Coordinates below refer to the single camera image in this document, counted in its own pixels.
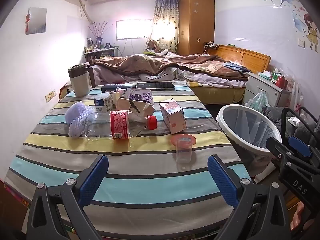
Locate black chair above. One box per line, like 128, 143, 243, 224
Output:
281, 106, 320, 145

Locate brown paper bag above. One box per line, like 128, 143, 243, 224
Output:
116, 97, 155, 118

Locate pink printed carton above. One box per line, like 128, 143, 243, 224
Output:
159, 99, 187, 135

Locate window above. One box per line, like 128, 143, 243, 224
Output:
116, 19, 153, 40

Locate clear plastic cup red lid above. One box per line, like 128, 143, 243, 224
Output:
171, 134, 197, 164

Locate green plastic bag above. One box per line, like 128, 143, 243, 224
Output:
246, 90, 270, 114

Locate dark blue glasses case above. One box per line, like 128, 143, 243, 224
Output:
101, 83, 137, 93

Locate wall socket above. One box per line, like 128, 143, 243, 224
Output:
45, 89, 57, 102

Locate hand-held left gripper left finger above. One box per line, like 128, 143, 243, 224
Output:
26, 154, 109, 240

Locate wooden wardrobe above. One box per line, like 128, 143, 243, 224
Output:
179, 0, 215, 55

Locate white trash bin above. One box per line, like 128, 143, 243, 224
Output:
216, 104, 283, 178

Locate cluttered shelf desk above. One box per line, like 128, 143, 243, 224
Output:
84, 47, 119, 61

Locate white nightstand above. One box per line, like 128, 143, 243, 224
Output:
242, 72, 292, 108

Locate grey clothes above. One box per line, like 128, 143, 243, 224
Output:
262, 106, 320, 145

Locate brown teddy bear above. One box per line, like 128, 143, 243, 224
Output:
147, 40, 162, 53

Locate person's right hand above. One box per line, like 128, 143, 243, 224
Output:
289, 201, 307, 232

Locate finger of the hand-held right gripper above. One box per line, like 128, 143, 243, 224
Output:
266, 137, 297, 167
288, 135, 320, 168

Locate purple foam fruit net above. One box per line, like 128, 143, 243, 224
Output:
65, 101, 97, 138

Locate clear plastic bottle red label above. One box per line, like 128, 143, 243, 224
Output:
81, 109, 158, 140

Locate lilac quilt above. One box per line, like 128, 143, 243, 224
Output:
140, 67, 248, 88

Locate white carton with blue label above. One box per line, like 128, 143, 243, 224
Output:
94, 92, 114, 113

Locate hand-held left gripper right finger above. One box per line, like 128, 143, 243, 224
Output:
207, 154, 292, 240

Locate cartoon girl wall sticker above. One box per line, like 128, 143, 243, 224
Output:
302, 14, 319, 50

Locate wooden bed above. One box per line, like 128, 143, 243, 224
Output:
62, 44, 272, 105

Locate wall poster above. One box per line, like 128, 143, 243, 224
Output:
25, 7, 47, 35

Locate pale blue wall sticker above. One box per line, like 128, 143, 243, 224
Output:
293, 12, 306, 32

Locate black tablet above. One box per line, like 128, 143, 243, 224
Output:
136, 81, 175, 91

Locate patterned curtain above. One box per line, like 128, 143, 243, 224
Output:
145, 0, 180, 54

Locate brown blanket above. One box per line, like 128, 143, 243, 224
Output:
86, 52, 247, 83

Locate vase of purple branches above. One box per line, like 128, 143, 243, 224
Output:
88, 21, 109, 49

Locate folded blue clothing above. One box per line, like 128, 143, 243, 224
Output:
222, 62, 250, 74

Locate white plastic bag red print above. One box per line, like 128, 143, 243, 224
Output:
290, 81, 303, 113

